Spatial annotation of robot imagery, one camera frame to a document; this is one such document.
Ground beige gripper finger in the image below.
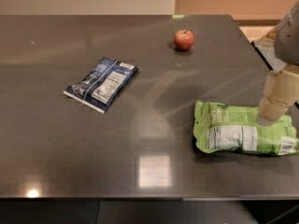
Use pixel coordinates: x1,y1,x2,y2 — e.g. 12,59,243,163
256,66,299,126

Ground red apple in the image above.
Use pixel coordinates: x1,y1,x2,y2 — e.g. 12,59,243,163
174,30,194,51

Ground blue chip bag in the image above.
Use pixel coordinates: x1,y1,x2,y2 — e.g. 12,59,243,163
64,57,138,114

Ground green rice chip bag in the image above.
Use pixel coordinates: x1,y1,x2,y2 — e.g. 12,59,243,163
193,101,298,156

